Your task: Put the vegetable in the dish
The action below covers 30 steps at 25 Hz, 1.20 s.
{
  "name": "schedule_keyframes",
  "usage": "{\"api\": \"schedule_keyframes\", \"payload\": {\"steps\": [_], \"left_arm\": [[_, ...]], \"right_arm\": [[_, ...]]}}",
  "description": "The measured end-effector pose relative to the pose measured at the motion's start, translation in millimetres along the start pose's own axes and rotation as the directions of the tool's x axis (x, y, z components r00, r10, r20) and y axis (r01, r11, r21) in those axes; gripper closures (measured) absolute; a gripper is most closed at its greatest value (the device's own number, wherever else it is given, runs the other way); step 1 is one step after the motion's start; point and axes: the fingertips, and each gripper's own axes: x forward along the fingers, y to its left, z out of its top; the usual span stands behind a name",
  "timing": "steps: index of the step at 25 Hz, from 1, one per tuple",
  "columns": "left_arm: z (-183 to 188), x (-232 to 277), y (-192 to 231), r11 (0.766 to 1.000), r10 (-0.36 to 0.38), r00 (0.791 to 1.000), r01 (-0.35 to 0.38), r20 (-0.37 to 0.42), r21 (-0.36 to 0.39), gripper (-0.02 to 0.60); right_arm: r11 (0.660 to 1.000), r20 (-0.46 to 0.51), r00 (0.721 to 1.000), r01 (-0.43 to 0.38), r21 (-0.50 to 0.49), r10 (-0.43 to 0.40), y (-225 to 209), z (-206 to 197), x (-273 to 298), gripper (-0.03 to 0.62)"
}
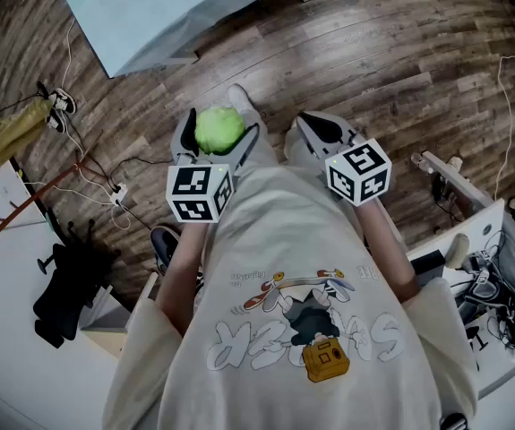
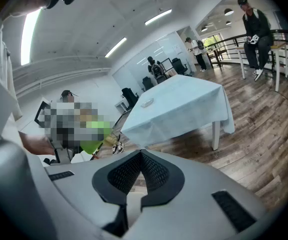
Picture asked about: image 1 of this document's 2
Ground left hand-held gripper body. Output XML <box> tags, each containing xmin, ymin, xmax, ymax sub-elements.
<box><xmin>166</xmin><ymin>150</ymin><xmax>245</xmax><ymax>224</ymax></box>

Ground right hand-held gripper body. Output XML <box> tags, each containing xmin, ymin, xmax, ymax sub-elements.
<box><xmin>315</xmin><ymin>127</ymin><xmax>393</xmax><ymax>208</ymax></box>

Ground green item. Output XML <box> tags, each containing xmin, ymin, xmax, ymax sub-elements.
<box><xmin>193</xmin><ymin>107</ymin><xmax>246</xmax><ymax>155</ymax></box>

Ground person's left forearm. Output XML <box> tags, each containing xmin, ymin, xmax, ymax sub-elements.
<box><xmin>155</xmin><ymin>217</ymin><xmax>209</xmax><ymax>338</ymax></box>

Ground person's right forearm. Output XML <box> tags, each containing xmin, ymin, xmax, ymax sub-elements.
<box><xmin>350</xmin><ymin>197</ymin><xmax>421</xmax><ymax>305</ymax></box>

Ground person's light trousers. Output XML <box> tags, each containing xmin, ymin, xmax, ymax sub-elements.
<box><xmin>234</xmin><ymin>100</ymin><xmax>330</xmax><ymax>183</ymax></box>

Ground person's white shoe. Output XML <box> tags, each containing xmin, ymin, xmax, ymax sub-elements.
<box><xmin>227</xmin><ymin>82</ymin><xmax>254</xmax><ymax>112</ymax></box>

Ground grey oval device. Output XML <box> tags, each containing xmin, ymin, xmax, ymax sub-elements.
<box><xmin>150</xmin><ymin>225</ymin><xmax>183</xmax><ymax>278</ymax></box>

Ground white power strip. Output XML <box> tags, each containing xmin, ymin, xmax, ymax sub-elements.
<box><xmin>107</xmin><ymin>182</ymin><xmax>129</xmax><ymax>206</ymax></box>

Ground person's cream printed t-shirt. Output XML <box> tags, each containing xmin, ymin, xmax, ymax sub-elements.
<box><xmin>102</xmin><ymin>161</ymin><xmax>480</xmax><ymax>430</ymax></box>

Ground light blue flowered tablecloth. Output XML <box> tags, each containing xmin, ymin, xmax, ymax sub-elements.
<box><xmin>53</xmin><ymin>0</ymin><xmax>359</xmax><ymax>79</ymax></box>

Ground black office chair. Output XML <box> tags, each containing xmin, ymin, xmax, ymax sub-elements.
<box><xmin>32</xmin><ymin>219</ymin><xmax>123</xmax><ymax>349</ymax></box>

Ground brown wooden coat rack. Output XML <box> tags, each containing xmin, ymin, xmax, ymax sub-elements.
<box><xmin>0</xmin><ymin>127</ymin><xmax>106</xmax><ymax>268</ymax></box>

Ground black cable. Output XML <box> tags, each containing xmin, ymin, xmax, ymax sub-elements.
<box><xmin>84</xmin><ymin>148</ymin><xmax>176</xmax><ymax>192</ymax></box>

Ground white metal frame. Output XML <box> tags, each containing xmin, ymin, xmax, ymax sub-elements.
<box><xmin>411</xmin><ymin>150</ymin><xmax>505</xmax><ymax>223</ymax></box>

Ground beige handle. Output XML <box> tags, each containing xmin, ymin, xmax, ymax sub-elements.
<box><xmin>445</xmin><ymin>233</ymin><xmax>471</xmax><ymax>269</ymax></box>

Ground white cable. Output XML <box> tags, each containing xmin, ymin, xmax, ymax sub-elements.
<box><xmin>493</xmin><ymin>54</ymin><xmax>515</xmax><ymax>202</ymax></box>
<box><xmin>62</xmin><ymin>18</ymin><xmax>84</xmax><ymax>151</ymax></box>

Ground tangle of black cables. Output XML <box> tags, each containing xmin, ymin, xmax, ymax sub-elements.
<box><xmin>451</xmin><ymin>239</ymin><xmax>515</xmax><ymax>354</ymax></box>

